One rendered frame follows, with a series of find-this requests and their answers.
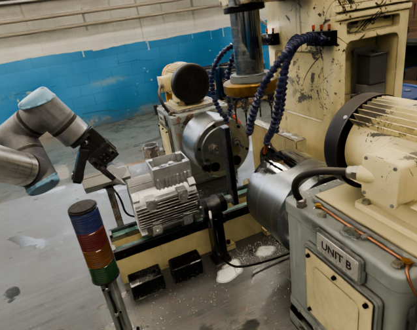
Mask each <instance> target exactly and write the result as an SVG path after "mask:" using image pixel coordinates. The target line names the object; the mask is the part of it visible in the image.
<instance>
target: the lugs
mask: <svg viewBox="0 0 417 330"><path fill-rule="evenodd" d="M187 184H188V186H189V187H192V186H195V185H196V182H195V180H194V177H189V178H187ZM131 199H132V203H133V204H137V203H140V199H139V195H138V194H137V193H136V194H132V195H131ZM193 216H194V219H195V220H196V219H199V218H201V215H200V214H199V213H195V214H193ZM140 233H141V236H142V238H144V237H146V236H148V235H149V233H148V230H144V231H140Z"/></svg>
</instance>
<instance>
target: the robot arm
mask: <svg viewBox="0 0 417 330"><path fill-rule="evenodd" d="M18 108H19V110H18V111H17V112H15V114H13V115H12V116H11V117H10V118H9V119H8V120H6V121H5V122H4V123H3V124H1V125H0V183H8V184H12V185H16V186H19V187H24V188H25V190H26V193H27V194H28V195H30V196H37V195H40V194H43V193H46V192H48V191H49V190H51V189H53V188H54V187H55V186H56V185H57V184H58V183H59V182H60V178H59V176H58V172H57V171H56V170H55V168H54V167H53V165H52V163H51V161H50V159H49V157H48V155H47V153H46V151H45V150H44V147H43V145H42V143H41V142H40V140H39V138H40V137H41V136H42V135H43V134H44V133H45V132H48V133H49V134H51V135H52V136H53V137H55V138H56V139H57V140H58V141H59V142H60V143H62V144H63V145H64V146H65V147H68V146H70V147H71V148H73V149H74V148H76V147H78V146H79V150H78V153H77V158H76V162H75V167H74V170H73V171H72V174H71V179H72V181H73V183H76V184H81V183H82V181H83V178H84V169H85V166H86V161H87V160H88V161H89V163H90V164H91V165H93V167H95V169H97V170H99V171H100V172H101V173H102V174H103V175H105V176H106V177H108V178H109V179H110V180H112V181H114V182H115V183H117V184H119V185H125V182H124V181H123V180H122V178H123V176H124V174H125V173H126V171H127V167H126V166H125V163H123V162H120V163H118V164H115V163H113V162H112V161H113V160H114V159H115V158H116V157H117V156H118V155H119V153H118V152H117V150H116V147H115V146H114V145H113V144H112V143H111V142H110V141H109V140H108V139H106V138H105V137H103V136H101V135H100V134H99V133H98V132H97V131H96V130H95V129H94V127H93V126H92V125H90V126H89V127H88V125H87V124H86V123H85V122H84V121H83V120H82V119H81V118H79V117H78V116H77V115H76V114H75V113H74V112H72V110H70V108H68V106H66V104H64V103H63V102H62V101H61V100H60V99H59V98H58V97H57V96H56V95H55V94H54V93H52V92H51V91H50V90H49V89H48V88H46V87H40V88H38V89H36V90H35V91H33V92H32V93H31V94H30V95H28V96H27V97H25V98H24V99H23V100H22V101H21V102H20V103H19V104H18ZM86 141H87V142H86Z"/></svg>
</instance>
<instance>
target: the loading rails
mask: <svg viewBox="0 0 417 330"><path fill-rule="evenodd" d="M247 186H248V184H246V185H242V186H240V187H237V188H238V198H239V204H238V205H235V206H233V205H232V204H231V203H228V204H227V205H228V208H227V211H224V212H222V213H223V214H224V215H225V217H226V223H223V225H224V230H225V238H226V243H227V251H230V250H232V249H234V248H236V244H235V242H236V241H238V240H241V239H244V238H247V237H248V236H252V235H254V234H256V233H259V232H263V233H264V234H265V235H266V236H268V235H270V233H269V232H268V231H267V230H266V229H265V228H264V227H263V226H262V225H260V224H259V223H258V222H257V221H256V220H255V219H254V218H253V217H252V215H251V214H250V212H249V210H248V207H247V201H246V194H247ZM193 221H194V222H192V223H191V224H189V225H187V226H184V227H182V226H181V225H179V226H177V227H174V228H171V229H168V230H165V231H163V233H162V234H161V235H158V236H155V237H153V235H152V233H151V234H149V235H148V236H146V237H144V238H142V236H141V233H140V231H139V228H138V225H137V222H136V221H134V222H131V223H128V224H125V225H122V226H119V227H116V228H113V229H110V230H108V233H109V237H110V240H111V243H112V250H113V254H114V256H115V261H116V263H117V266H118V268H119V270H120V277H121V279H122V283H123V285H124V284H127V283H129V281H128V277H127V275H129V274H131V273H134V272H137V271H139V270H142V269H145V268H148V267H150V266H153V265H155V264H159V266H160V269H161V270H164V269H165V268H169V264H168V260H169V259H171V258H174V257H177V256H179V255H182V254H184V253H187V252H190V251H192V250H195V249H197V251H198V252H199V254H200V255H202V254H205V253H207V252H210V251H211V244H210V240H209V232H208V226H207V225H206V224H205V223H204V221H203V218H202V217H201V218H199V219H196V220H195V219H193Z"/></svg>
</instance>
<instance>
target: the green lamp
mask: <svg viewBox="0 0 417 330"><path fill-rule="evenodd" d="M88 270H89V273H90V275H91V278H92V280H93V282H94V283H96V284H105V283H107V282H110V281H111V280H113V279H114V278H115V277H116V276H117V274H118V267H117V263H116V261H115V257H113V260H112V261H111V262H110V263H109V264H108V265H106V266H104V267H102V268H97V269H91V268H88Z"/></svg>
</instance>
